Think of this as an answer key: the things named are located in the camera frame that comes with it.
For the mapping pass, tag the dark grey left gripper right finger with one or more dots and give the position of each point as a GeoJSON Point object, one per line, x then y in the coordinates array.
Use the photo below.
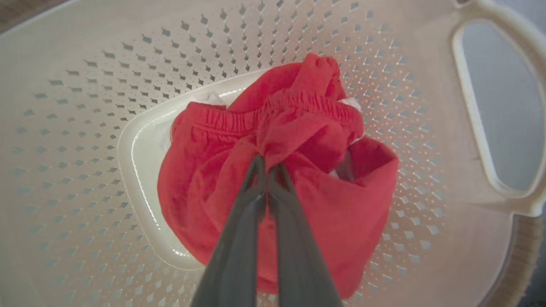
{"type": "Point", "coordinates": [298, 256]}

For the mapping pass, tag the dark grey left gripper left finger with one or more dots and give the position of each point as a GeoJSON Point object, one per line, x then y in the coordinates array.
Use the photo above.
{"type": "Point", "coordinates": [236, 247]}

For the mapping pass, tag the red elastic-waist shorts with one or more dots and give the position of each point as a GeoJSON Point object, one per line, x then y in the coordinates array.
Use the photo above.
{"type": "Point", "coordinates": [341, 213]}

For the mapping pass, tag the beige perforated plastic laundry basket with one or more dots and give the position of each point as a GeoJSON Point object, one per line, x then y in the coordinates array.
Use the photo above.
{"type": "Point", "coordinates": [85, 128]}

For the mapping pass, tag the white garment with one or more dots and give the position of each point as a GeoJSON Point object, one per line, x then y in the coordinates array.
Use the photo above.
{"type": "Point", "coordinates": [204, 99]}

